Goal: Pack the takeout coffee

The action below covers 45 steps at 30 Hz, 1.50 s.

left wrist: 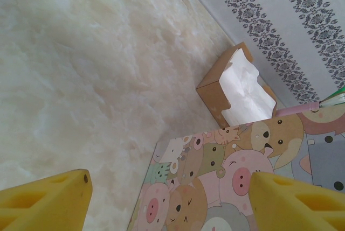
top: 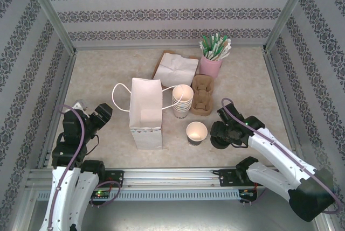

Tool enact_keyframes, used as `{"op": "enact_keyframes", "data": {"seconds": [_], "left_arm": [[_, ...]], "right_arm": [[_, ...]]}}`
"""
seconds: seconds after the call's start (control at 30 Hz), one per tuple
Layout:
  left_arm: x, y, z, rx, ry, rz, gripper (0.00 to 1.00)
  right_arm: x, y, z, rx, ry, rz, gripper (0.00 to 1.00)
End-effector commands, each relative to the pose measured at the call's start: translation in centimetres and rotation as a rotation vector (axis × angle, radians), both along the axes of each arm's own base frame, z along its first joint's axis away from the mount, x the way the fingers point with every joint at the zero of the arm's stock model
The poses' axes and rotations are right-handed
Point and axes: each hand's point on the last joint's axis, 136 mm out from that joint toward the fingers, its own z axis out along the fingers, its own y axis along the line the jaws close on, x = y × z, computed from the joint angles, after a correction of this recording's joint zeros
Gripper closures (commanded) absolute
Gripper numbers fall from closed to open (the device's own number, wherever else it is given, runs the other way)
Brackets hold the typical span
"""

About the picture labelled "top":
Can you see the printed white paper bag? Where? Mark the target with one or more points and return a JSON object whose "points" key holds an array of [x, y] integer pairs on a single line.
{"points": [[145, 99]]}

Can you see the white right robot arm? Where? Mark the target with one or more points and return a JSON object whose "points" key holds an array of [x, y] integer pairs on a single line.
{"points": [[275, 150]]}

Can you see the black cup lid stack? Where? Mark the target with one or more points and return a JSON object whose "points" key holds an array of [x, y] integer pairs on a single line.
{"points": [[219, 145]]}

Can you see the small green circuit board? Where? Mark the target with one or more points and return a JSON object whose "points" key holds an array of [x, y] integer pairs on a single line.
{"points": [[248, 193], [101, 194]]}

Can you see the pink cylindrical container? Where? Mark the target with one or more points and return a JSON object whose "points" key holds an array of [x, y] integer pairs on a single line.
{"points": [[210, 67]]}

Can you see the green white wrapped straw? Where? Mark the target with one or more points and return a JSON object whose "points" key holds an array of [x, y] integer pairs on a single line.
{"points": [[206, 43], [216, 43], [227, 49]]}

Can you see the white paper napkin stack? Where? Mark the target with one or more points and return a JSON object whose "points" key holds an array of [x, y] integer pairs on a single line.
{"points": [[175, 66]]}

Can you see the green white wrapped chopsticks bundle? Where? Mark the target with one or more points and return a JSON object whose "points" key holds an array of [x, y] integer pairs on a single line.
{"points": [[223, 43]]}

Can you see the brown cardboard napkin box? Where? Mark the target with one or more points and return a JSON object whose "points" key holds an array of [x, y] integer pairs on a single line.
{"points": [[157, 68]]}

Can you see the aluminium side rail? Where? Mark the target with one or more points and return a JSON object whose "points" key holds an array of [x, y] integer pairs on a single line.
{"points": [[66, 80], [275, 80]]}

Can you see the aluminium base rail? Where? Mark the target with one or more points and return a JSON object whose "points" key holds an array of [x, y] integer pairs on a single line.
{"points": [[167, 177]]}

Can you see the aluminium frame post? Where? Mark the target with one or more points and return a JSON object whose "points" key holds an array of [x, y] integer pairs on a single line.
{"points": [[288, 10], [51, 13]]}

